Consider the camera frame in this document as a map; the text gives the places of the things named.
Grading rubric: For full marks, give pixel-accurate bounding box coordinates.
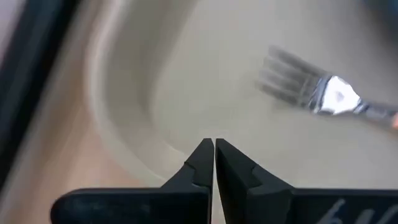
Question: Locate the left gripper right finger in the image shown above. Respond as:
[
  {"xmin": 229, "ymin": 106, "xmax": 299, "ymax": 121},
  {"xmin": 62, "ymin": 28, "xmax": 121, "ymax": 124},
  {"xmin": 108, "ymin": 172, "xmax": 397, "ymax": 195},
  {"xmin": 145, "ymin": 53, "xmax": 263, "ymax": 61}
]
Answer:
[{"xmin": 215, "ymin": 138, "xmax": 398, "ymax": 224}]

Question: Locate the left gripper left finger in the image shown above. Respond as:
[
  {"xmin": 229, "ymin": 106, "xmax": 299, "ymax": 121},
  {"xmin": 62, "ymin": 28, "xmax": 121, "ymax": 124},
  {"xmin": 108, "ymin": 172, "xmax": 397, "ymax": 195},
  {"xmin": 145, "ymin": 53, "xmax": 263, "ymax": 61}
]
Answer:
[{"xmin": 50, "ymin": 138, "xmax": 216, "ymax": 224}]

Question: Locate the metal fork orange handle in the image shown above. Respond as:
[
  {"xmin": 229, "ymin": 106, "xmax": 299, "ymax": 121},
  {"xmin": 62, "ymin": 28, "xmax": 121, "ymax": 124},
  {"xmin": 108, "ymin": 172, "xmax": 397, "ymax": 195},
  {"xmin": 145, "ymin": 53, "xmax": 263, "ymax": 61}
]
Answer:
[{"xmin": 254, "ymin": 45, "xmax": 398, "ymax": 132}]

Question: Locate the beige plastic tray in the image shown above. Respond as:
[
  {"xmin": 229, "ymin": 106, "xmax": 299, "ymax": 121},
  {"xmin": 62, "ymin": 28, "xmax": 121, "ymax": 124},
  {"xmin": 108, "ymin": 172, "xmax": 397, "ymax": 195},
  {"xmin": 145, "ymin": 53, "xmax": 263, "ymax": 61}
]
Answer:
[{"xmin": 83, "ymin": 0, "xmax": 398, "ymax": 190}]

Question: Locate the black aluminium rig frame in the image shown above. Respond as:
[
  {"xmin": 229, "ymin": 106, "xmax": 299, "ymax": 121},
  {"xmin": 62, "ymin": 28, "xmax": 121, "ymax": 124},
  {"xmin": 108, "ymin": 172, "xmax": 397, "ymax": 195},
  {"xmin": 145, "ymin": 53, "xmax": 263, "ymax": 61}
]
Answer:
[{"xmin": 0, "ymin": 0, "xmax": 82, "ymax": 191}]

